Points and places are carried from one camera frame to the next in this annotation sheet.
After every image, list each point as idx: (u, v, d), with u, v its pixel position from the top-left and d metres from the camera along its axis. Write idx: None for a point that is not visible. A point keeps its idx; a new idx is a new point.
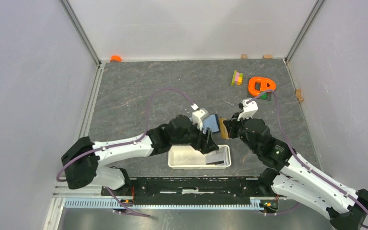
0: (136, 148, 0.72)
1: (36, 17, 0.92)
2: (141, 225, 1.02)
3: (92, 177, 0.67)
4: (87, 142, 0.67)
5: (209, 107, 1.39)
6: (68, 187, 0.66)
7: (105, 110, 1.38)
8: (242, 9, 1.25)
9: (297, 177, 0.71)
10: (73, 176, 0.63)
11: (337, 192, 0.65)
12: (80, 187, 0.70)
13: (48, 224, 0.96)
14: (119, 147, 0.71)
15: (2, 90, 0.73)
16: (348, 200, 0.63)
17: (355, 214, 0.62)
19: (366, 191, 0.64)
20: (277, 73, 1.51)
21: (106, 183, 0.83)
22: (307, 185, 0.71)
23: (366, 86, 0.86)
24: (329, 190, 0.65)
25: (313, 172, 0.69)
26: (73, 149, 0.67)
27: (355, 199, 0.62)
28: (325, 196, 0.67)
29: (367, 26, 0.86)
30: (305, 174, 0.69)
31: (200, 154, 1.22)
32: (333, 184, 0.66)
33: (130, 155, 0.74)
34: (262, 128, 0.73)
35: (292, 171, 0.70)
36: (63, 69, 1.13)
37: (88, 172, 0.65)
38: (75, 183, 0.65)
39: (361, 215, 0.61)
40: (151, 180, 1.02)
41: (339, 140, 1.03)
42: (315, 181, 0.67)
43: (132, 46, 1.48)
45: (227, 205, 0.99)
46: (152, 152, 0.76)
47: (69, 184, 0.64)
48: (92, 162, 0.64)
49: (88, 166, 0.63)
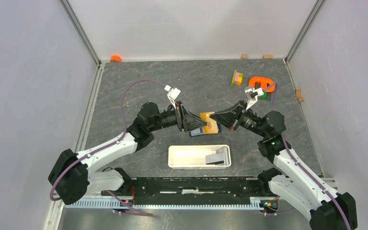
0: (122, 145, 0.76)
1: (36, 17, 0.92)
2: (141, 225, 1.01)
3: (85, 187, 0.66)
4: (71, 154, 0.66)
5: (209, 107, 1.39)
6: (65, 202, 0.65)
7: (105, 110, 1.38)
8: (242, 10, 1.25)
9: (288, 171, 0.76)
10: (65, 190, 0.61)
11: (316, 187, 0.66)
12: (76, 200, 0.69)
13: (48, 224, 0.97)
14: (105, 149, 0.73)
15: (2, 90, 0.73)
16: (326, 197, 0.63)
17: (325, 208, 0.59)
19: (350, 195, 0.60)
20: (277, 73, 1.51)
21: (103, 186, 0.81)
22: (295, 180, 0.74)
23: (366, 86, 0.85)
24: (309, 184, 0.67)
25: (299, 165, 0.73)
26: (57, 166, 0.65)
27: (331, 196, 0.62)
28: (306, 191, 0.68)
29: (367, 26, 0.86)
30: (292, 166, 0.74)
31: (200, 154, 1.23)
32: (315, 179, 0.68)
33: (119, 154, 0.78)
34: (279, 126, 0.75)
35: (280, 160, 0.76)
36: (63, 69, 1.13)
37: (80, 182, 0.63)
38: (70, 197, 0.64)
39: (331, 212, 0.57)
40: (151, 180, 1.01)
41: (339, 140, 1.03)
42: (298, 173, 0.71)
43: (132, 46, 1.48)
45: (227, 205, 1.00)
46: (137, 146, 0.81)
47: (64, 199, 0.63)
48: (81, 171, 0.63)
49: (79, 177, 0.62)
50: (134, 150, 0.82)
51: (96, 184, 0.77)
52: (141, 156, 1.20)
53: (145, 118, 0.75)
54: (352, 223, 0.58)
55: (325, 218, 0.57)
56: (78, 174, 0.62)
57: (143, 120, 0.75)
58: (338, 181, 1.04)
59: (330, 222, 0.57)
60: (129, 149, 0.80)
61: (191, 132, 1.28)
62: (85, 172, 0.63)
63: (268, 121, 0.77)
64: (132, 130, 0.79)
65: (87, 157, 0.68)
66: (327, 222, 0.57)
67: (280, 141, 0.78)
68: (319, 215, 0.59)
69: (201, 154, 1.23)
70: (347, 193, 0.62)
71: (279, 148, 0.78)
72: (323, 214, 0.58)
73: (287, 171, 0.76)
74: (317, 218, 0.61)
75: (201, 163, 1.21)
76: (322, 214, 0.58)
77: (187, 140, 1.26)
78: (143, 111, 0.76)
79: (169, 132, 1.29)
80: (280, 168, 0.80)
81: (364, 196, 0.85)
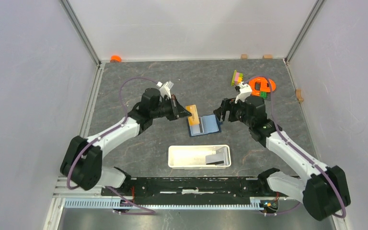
0: (127, 126, 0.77)
1: (36, 17, 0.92)
2: (141, 225, 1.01)
3: (99, 169, 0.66)
4: (81, 140, 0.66)
5: (209, 107, 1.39)
6: (84, 189, 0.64)
7: (105, 110, 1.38)
8: (242, 10, 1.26)
9: (280, 152, 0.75)
10: (82, 176, 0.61)
11: (306, 162, 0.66)
12: (94, 185, 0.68)
13: (48, 224, 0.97)
14: (112, 131, 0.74)
15: (2, 90, 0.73)
16: (316, 171, 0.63)
17: (315, 180, 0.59)
19: (339, 169, 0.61)
20: (277, 73, 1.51)
21: (107, 181, 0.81)
22: (288, 160, 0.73)
23: (366, 86, 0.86)
24: (299, 161, 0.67)
25: (290, 144, 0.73)
26: (69, 155, 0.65)
27: (321, 169, 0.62)
28: (298, 169, 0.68)
29: (367, 26, 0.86)
30: (282, 145, 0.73)
31: (200, 155, 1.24)
32: (304, 155, 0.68)
33: (125, 136, 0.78)
34: (259, 103, 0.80)
35: (271, 142, 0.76)
36: (63, 69, 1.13)
37: (96, 164, 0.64)
38: (87, 181, 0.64)
39: (321, 185, 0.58)
40: (151, 180, 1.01)
41: (339, 140, 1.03)
42: (289, 153, 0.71)
43: (132, 46, 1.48)
45: (227, 205, 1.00)
46: (139, 129, 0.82)
47: (83, 185, 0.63)
48: (96, 152, 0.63)
49: (93, 159, 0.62)
50: (137, 133, 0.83)
51: (103, 177, 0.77)
52: (141, 156, 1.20)
53: (150, 98, 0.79)
54: (345, 198, 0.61)
55: (315, 190, 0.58)
56: (92, 156, 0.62)
57: (149, 100, 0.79)
58: None
59: (320, 194, 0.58)
60: (133, 132, 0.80)
61: (191, 132, 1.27)
62: (98, 152, 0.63)
63: (247, 102, 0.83)
64: (133, 114, 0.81)
65: (98, 139, 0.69)
66: (317, 195, 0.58)
67: (271, 124, 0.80)
68: (310, 188, 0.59)
69: (201, 154, 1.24)
70: (336, 166, 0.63)
71: (271, 131, 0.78)
72: (314, 186, 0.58)
73: (280, 154, 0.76)
74: (307, 190, 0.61)
75: (201, 163, 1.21)
76: (312, 186, 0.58)
77: (187, 140, 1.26)
78: (148, 93, 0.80)
79: (169, 132, 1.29)
80: (272, 151, 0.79)
81: (364, 196, 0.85)
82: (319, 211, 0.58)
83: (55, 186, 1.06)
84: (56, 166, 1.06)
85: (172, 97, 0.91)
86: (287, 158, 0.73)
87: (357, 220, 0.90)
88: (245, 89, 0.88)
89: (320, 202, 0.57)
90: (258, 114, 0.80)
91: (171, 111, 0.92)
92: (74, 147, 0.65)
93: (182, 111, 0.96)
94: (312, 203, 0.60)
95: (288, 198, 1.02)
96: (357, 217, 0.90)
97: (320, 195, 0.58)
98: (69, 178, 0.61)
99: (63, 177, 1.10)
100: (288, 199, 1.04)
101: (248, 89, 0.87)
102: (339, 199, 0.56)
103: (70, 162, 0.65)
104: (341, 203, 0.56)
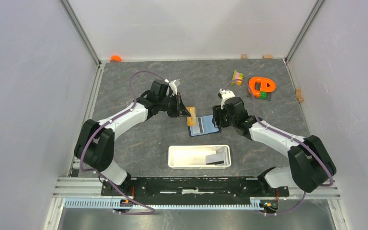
0: (136, 111, 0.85)
1: (36, 17, 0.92)
2: (141, 225, 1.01)
3: (111, 151, 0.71)
4: (93, 123, 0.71)
5: (209, 107, 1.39)
6: (98, 170, 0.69)
7: (105, 110, 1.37)
8: (242, 10, 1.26)
9: (263, 138, 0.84)
10: (96, 158, 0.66)
11: (285, 138, 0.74)
12: (107, 167, 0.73)
13: (48, 224, 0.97)
14: (122, 115, 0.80)
15: (2, 90, 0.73)
16: (294, 143, 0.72)
17: (295, 150, 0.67)
19: (314, 137, 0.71)
20: (277, 73, 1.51)
21: (110, 175, 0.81)
22: (271, 143, 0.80)
23: (366, 86, 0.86)
24: (279, 139, 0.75)
25: (270, 128, 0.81)
26: (83, 137, 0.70)
27: (298, 140, 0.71)
28: (281, 147, 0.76)
29: (367, 26, 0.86)
30: (263, 131, 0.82)
31: (200, 155, 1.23)
32: (282, 133, 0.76)
33: (133, 120, 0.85)
34: (236, 101, 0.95)
35: (254, 131, 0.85)
36: (63, 68, 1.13)
37: (108, 146, 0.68)
38: (101, 163, 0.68)
39: (300, 154, 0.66)
40: (151, 180, 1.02)
41: (338, 140, 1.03)
42: (269, 135, 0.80)
43: (132, 46, 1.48)
45: (227, 205, 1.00)
46: (147, 115, 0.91)
47: (97, 167, 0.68)
48: (108, 133, 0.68)
49: (105, 142, 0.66)
50: (144, 119, 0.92)
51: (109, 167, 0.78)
52: (141, 156, 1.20)
53: (161, 85, 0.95)
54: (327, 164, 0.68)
55: (296, 160, 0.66)
56: (104, 139, 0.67)
57: (159, 86, 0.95)
58: (338, 181, 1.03)
59: (303, 160, 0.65)
60: (141, 118, 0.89)
61: (191, 132, 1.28)
62: (110, 133, 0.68)
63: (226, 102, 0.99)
64: (142, 98, 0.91)
65: (109, 122, 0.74)
66: (300, 164, 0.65)
67: (252, 118, 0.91)
68: (292, 160, 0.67)
69: (201, 154, 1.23)
70: (312, 136, 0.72)
71: (252, 123, 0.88)
72: (293, 156, 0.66)
73: (264, 140, 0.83)
74: (291, 164, 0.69)
75: (201, 163, 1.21)
76: (294, 155, 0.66)
77: (187, 140, 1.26)
78: (159, 82, 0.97)
79: (169, 132, 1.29)
80: (258, 141, 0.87)
81: (365, 196, 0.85)
82: (308, 179, 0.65)
83: (55, 186, 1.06)
84: (55, 166, 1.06)
85: (178, 94, 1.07)
86: (270, 141, 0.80)
87: (357, 220, 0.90)
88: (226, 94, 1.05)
89: (304, 170, 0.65)
90: (240, 112, 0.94)
91: (175, 107, 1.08)
92: (87, 130, 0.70)
93: (183, 110, 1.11)
94: (299, 174, 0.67)
95: (287, 197, 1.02)
96: (357, 217, 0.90)
97: (304, 162, 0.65)
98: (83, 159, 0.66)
99: (63, 177, 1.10)
100: (288, 199, 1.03)
101: (229, 95, 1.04)
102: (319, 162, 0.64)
103: (84, 144, 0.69)
104: (324, 167, 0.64)
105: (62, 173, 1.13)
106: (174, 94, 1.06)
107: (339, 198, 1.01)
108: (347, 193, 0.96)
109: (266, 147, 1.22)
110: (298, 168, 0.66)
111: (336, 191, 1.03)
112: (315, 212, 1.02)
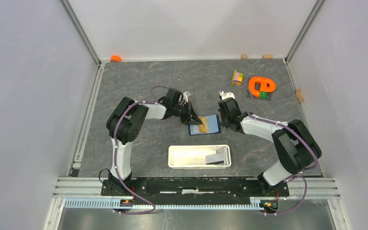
0: (159, 106, 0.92)
1: (36, 17, 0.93)
2: (141, 225, 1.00)
3: (141, 125, 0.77)
4: (129, 99, 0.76)
5: (209, 107, 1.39)
6: (128, 140, 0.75)
7: (105, 110, 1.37)
8: (242, 10, 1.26)
9: (254, 129, 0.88)
10: (127, 130, 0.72)
11: (270, 125, 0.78)
12: (135, 138, 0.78)
13: (48, 224, 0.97)
14: (151, 104, 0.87)
15: (3, 90, 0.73)
16: (279, 128, 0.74)
17: (279, 132, 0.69)
19: (299, 120, 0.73)
20: (277, 73, 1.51)
21: (121, 164, 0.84)
22: (261, 132, 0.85)
23: (366, 86, 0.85)
24: (267, 127, 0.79)
25: (258, 119, 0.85)
26: (116, 111, 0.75)
27: (283, 125, 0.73)
28: (269, 133, 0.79)
29: (367, 26, 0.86)
30: (253, 122, 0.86)
31: (201, 155, 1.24)
32: (268, 120, 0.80)
33: (154, 113, 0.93)
34: (228, 100, 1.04)
35: (245, 123, 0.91)
36: (63, 69, 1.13)
37: (141, 119, 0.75)
38: (132, 134, 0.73)
39: (283, 134, 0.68)
40: (151, 180, 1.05)
41: (338, 141, 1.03)
42: (258, 124, 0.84)
43: (132, 46, 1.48)
45: (227, 205, 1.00)
46: (164, 113, 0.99)
47: (127, 138, 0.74)
48: (142, 108, 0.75)
49: (142, 113, 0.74)
50: (161, 116, 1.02)
51: (124, 155, 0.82)
52: (141, 156, 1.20)
53: (176, 92, 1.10)
54: (311, 145, 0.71)
55: (280, 141, 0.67)
56: (140, 112, 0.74)
57: (175, 93, 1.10)
58: (338, 181, 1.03)
59: (286, 142, 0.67)
60: (159, 114, 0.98)
61: (190, 132, 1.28)
62: (145, 109, 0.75)
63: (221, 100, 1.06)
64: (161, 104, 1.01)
65: (143, 103, 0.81)
66: (284, 144, 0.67)
67: (244, 112, 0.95)
68: (277, 142, 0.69)
69: (201, 154, 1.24)
70: (297, 120, 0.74)
71: (244, 116, 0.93)
72: (277, 138, 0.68)
73: (256, 132, 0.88)
74: (275, 146, 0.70)
75: (201, 163, 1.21)
76: (277, 138, 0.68)
77: (187, 140, 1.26)
78: (174, 89, 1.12)
79: (169, 132, 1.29)
80: (250, 133, 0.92)
81: (364, 195, 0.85)
82: (293, 159, 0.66)
83: (55, 186, 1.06)
84: (55, 166, 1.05)
85: (188, 102, 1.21)
86: (260, 131, 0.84)
87: (358, 219, 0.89)
88: (227, 97, 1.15)
89: (289, 150, 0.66)
90: (233, 109, 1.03)
91: (186, 114, 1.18)
92: (120, 107, 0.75)
93: (194, 117, 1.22)
94: (284, 155, 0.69)
95: (287, 197, 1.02)
96: (358, 217, 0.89)
97: (289, 143, 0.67)
98: (117, 131, 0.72)
99: (63, 176, 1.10)
100: (288, 199, 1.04)
101: (230, 96, 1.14)
102: (303, 142, 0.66)
103: (115, 118, 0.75)
104: (307, 146, 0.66)
105: (62, 173, 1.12)
106: (186, 102, 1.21)
107: (339, 198, 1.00)
108: (347, 193, 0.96)
109: (266, 147, 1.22)
110: (283, 150, 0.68)
111: (336, 191, 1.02)
112: (315, 212, 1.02)
